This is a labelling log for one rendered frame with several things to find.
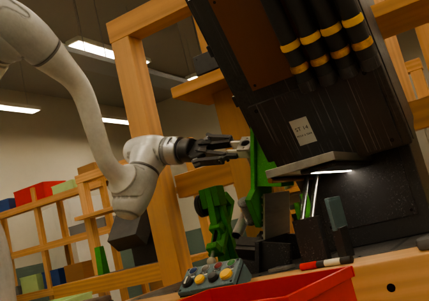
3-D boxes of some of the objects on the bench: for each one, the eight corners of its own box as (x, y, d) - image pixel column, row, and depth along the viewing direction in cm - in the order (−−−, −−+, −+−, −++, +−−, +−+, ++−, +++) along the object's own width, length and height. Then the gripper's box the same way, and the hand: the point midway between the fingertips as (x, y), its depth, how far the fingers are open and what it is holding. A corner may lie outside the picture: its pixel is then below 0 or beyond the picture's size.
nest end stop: (260, 263, 139) (255, 250, 136) (239, 261, 141) (234, 249, 138) (261, 259, 140) (256, 247, 137) (241, 257, 142) (235, 245, 139)
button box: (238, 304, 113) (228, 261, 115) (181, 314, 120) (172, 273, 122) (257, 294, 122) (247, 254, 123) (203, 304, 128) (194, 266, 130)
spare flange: (295, 266, 128) (294, 263, 128) (286, 270, 125) (285, 266, 125) (278, 269, 132) (277, 266, 132) (268, 273, 129) (267, 270, 129)
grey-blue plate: (346, 259, 116) (329, 197, 118) (338, 261, 117) (321, 199, 119) (357, 253, 124) (341, 194, 127) (350, 254, 125) (333, 197, 128)
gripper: (166, 160, 157) (238, 159, 145) (187, 124, 167) (255, 120, 155) (177, 177, 162) (247, 178, 150) (196, 141, 172) (263, 139, 160)
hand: (240, 149), depth 154 cm, fingers closed on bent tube, 3 cm apart
